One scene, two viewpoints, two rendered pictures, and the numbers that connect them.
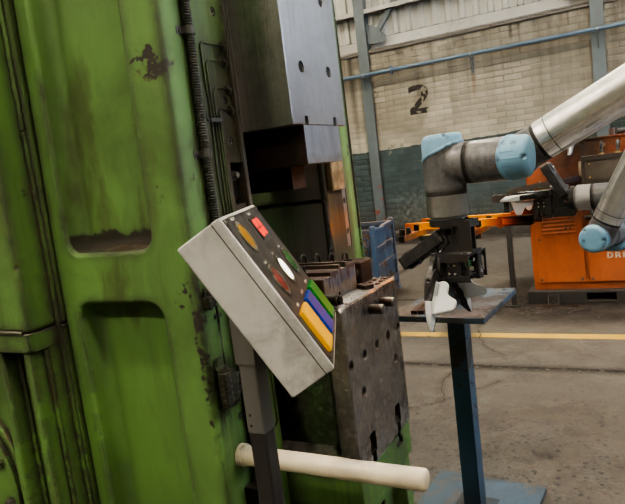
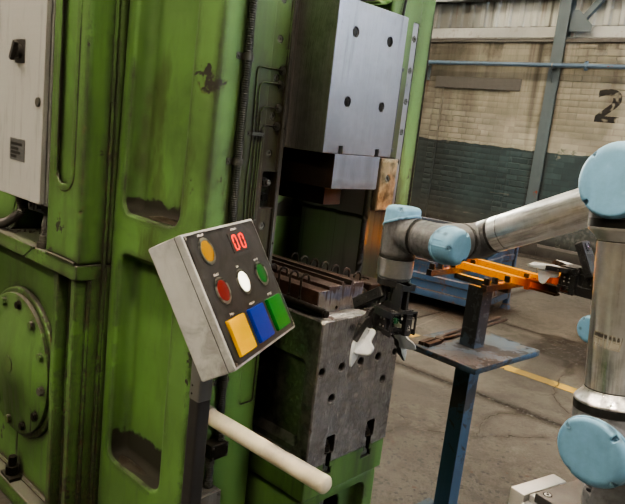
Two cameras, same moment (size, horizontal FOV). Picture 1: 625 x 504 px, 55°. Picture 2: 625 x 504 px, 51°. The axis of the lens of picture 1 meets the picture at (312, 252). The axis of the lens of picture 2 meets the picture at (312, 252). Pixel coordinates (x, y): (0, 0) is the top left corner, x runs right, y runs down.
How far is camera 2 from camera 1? 52 cm
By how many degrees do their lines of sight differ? 14
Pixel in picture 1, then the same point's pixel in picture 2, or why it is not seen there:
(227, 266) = (178, 271)
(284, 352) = (203, 347)
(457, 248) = (391, 305)
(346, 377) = (313, 381)
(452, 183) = (397, 251)
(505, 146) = (438, 235)
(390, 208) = not seen: hidden behind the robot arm
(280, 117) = (314, 143)
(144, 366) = (157, 318)
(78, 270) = (126, 226)
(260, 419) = (197, 390)
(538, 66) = not seen: outside the picture
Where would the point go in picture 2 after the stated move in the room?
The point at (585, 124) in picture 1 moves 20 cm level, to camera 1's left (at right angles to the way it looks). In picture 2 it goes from (523, 234) to (419, 219)
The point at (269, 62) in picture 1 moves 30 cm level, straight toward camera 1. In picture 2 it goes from (317, 93) to (288, 83)
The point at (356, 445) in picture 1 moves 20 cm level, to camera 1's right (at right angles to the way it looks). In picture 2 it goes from (308, 441) to (378, 457)
